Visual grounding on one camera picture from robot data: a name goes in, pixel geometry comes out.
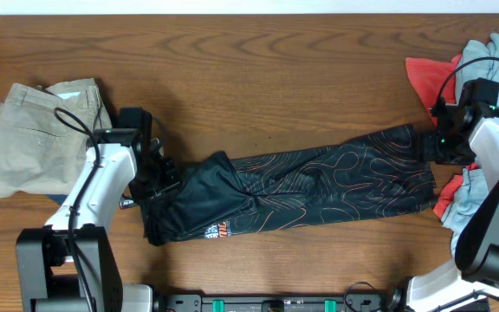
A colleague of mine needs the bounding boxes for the black printed cycling jersey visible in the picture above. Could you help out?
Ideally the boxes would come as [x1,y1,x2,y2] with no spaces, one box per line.
[140,125,436,246]

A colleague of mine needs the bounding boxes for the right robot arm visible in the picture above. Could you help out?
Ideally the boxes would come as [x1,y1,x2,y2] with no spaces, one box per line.
[386,78,499,311]

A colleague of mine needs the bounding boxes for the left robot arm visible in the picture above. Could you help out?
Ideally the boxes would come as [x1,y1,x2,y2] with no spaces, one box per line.
[16,107,180,312]

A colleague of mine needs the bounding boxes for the red shirt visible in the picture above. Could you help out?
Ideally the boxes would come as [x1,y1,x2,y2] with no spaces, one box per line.
[405,55,464,219]

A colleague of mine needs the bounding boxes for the dark navy folded garment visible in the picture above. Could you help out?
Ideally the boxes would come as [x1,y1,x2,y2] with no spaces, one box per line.
[47,194,67,205]

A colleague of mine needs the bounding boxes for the light grey blue shirt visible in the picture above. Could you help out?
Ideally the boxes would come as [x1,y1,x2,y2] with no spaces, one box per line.
[441,33,499,254]

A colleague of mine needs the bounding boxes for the folded khaki shorts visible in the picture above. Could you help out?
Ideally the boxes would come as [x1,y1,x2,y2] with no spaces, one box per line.
[0,78,112,198]

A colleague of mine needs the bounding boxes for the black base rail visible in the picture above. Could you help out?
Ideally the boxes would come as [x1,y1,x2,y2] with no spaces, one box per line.
[152,293,388,312]

